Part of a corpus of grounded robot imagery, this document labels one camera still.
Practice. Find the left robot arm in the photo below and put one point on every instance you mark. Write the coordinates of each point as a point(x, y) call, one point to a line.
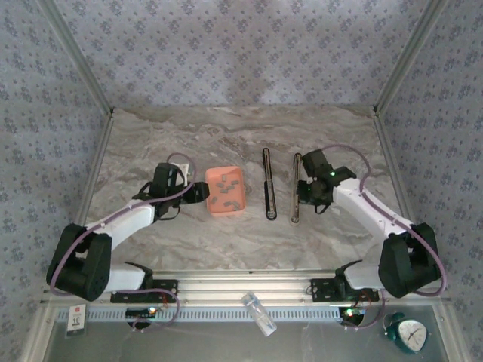
point(128, 222)

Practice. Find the aluminium table side rail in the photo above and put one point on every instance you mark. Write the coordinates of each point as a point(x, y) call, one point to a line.
point(94, 166)
point(392, 169)

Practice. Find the green alarm clock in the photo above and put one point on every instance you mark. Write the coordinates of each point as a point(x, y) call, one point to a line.
point(409, 333)

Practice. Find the aluminium frame post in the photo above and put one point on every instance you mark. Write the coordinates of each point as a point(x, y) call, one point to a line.
point(79, 56)
point(407, 56)

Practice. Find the clear plastic bottle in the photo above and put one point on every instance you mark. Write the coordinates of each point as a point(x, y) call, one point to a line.
point(260, 315)

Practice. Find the small circuit board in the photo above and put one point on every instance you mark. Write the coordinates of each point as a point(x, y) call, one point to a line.
point(352, 313)
point(139, 312)

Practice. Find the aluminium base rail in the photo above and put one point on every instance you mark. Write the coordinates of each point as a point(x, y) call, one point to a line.
point(234, 286)

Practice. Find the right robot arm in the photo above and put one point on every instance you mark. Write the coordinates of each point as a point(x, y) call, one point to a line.
point(370, 211)

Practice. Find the pink plastic tray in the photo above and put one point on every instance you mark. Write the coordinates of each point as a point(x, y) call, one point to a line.
point(226, 196)

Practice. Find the white label card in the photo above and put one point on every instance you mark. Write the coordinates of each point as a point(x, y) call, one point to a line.
point(77, 320)

